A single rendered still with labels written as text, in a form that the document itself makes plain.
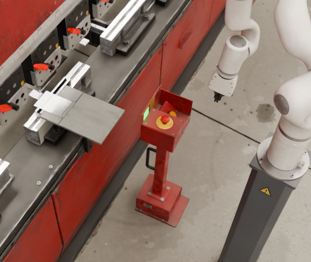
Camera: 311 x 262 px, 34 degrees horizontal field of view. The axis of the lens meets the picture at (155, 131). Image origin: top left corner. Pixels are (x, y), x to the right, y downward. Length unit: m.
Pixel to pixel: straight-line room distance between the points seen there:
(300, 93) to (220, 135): 1.68
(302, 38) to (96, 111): 0.82
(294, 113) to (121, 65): 0.98
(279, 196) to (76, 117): 0.81
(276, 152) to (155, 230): 1.17
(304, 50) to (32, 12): 0.82
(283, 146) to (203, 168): 1.31
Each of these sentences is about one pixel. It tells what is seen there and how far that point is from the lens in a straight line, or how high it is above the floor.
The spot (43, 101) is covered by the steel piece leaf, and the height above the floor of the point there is 1.00.
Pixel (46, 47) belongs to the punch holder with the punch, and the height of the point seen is 1.30.
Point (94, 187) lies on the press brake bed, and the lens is 2.44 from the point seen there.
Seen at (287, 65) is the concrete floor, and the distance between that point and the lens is 3.70.
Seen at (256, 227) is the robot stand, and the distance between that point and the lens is 2.18.
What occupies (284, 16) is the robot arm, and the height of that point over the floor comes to 1.55.
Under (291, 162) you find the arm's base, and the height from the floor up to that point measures 1.06.
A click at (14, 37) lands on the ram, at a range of 1.58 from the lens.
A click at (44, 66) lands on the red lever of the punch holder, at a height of 1.30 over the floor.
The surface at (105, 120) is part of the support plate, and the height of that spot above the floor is 1.00.
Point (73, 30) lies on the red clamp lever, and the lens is 1.79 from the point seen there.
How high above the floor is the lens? 2.50
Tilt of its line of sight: 53 degrees down
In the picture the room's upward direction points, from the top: 5 degrees clockwise
